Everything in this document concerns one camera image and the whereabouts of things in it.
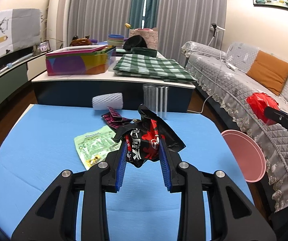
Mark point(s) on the stacked plastic bowls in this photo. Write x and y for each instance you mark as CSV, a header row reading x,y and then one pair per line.
x,y
115,40

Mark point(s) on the pink lace basket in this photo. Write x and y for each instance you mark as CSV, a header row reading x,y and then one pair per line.
x,y
150,36

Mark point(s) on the grey covered television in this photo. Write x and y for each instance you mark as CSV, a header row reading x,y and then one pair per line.
x,y
19,29

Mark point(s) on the orange cushion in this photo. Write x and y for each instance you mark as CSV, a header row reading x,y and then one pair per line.
x,y
270,71

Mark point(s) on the blue table mat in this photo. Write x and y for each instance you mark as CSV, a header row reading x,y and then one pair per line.
x,y
47,194

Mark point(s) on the white foam net roll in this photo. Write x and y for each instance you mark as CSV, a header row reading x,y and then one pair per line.
x,y
106,101

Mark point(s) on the teal curtain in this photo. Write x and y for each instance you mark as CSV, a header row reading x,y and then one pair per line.
x,y
143,14

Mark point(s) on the dark tv cabinet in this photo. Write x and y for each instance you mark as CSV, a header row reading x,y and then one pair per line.
x,y
20,74

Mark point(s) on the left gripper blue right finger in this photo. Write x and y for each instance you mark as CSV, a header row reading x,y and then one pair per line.
x,y
166,172

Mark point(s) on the clear plastic tube bundle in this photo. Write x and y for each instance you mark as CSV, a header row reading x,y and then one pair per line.
x,y
156,99

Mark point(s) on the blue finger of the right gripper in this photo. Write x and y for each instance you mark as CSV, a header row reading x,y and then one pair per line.
x,y
275,116

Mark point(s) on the pink plastic basin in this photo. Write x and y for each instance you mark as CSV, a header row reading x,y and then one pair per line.
x,y
247,153

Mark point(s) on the green snack pouch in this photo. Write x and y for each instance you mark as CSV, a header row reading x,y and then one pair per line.
x,y
93,147

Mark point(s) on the colourful storage box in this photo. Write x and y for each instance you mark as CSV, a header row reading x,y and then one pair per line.
x,y
80,60

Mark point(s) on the black red snack wrapper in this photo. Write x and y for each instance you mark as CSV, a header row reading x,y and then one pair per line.
x,y
143,137

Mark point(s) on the white floor air conditioner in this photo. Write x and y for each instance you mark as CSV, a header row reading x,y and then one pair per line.
x,y
55,23

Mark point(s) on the black hat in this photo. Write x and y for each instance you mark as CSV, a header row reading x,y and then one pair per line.
x,y
135,41

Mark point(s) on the brown plush toy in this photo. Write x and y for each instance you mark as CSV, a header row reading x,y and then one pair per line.
x,y
76,41

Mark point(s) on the dark green tray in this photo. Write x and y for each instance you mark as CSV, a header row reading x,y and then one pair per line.
x,y
144,51

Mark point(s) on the white dark coffee table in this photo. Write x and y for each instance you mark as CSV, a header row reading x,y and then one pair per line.
x,y
78,90

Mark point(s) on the green checkered cloth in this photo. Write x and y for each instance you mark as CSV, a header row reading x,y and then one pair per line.
x,y
136,65

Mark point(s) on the grey quilted sofa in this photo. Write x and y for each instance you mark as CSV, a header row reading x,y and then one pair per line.
x,y
222,75

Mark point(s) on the grey curtains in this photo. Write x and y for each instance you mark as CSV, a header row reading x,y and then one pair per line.
x,y
178,21

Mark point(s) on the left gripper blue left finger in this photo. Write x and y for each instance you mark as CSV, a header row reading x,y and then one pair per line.
x,y
120,171

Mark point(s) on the small photo frame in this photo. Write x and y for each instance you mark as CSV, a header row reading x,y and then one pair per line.
x,y
44,46

